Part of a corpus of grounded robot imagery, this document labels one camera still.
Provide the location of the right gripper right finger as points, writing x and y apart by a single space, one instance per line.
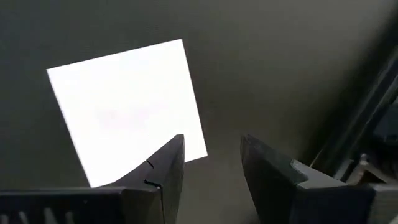
270 186

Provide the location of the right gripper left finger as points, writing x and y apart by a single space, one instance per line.
155 186

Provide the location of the white sticky note pad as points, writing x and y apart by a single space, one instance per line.
124 109

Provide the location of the black table mat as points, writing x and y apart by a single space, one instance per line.
280 77

